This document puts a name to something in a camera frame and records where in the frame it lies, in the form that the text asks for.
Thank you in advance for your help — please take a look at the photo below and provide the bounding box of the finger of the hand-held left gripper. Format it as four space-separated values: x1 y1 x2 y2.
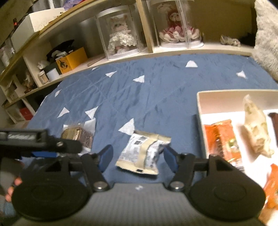
30 137 83 159

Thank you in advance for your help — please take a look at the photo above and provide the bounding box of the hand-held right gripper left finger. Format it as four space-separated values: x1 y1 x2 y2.
26 145 113 193

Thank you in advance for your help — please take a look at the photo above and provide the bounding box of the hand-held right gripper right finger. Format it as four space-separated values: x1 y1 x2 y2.
164 146 246 193

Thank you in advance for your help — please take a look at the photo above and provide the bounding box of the clear packet of brown biscuits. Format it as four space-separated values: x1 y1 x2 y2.
61 124 95 156

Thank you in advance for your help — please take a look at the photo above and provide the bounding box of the silver beige snack packet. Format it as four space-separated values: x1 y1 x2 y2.
115 130 172 175

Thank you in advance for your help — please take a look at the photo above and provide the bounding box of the orange snack packet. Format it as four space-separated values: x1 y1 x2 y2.
204 119 245 172
258 163 278 220

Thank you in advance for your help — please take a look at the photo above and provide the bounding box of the white cardboard box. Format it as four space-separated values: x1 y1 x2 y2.
197 89 278 224

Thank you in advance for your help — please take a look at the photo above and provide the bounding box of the cream snack packet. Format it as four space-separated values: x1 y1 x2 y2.
242 94 274 157

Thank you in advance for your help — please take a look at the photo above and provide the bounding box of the person's left hand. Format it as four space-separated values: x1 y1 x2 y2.
5 177 23 202

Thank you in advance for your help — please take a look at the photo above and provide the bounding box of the red box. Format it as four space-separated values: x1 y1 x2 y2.
19 107 33 120

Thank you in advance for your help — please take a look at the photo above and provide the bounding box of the blue triangle-print blanket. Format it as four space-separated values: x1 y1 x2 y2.
4 53 278 218

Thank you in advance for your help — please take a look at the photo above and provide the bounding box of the small glass jar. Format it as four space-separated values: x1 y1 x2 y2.
38 72 49 85

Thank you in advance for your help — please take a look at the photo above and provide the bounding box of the white round jar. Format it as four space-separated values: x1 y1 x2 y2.
46 68 60 81

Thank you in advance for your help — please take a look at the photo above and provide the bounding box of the yellow box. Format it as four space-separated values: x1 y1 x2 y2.
56 47 88 74

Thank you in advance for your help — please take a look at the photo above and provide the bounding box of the black item on shelf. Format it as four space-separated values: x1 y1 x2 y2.
47 40 75 63

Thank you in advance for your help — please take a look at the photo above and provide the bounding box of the white storage box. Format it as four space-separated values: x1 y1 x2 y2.
11 7 66 47

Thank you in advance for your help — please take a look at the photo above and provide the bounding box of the white-dress doll in clear dome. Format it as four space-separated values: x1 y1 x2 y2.
96 5 148 61

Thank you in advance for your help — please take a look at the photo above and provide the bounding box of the red-dress doll in clear dome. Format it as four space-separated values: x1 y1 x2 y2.
146 0 205 49

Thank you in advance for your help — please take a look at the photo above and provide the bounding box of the beige crumpled item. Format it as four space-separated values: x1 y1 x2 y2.
220 34 241 47

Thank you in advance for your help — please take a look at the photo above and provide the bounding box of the wooden headboard shelf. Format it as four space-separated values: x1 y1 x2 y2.
0 0 257 122

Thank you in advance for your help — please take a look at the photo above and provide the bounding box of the fluffy white blanket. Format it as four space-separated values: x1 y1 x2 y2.
253 0 278 81

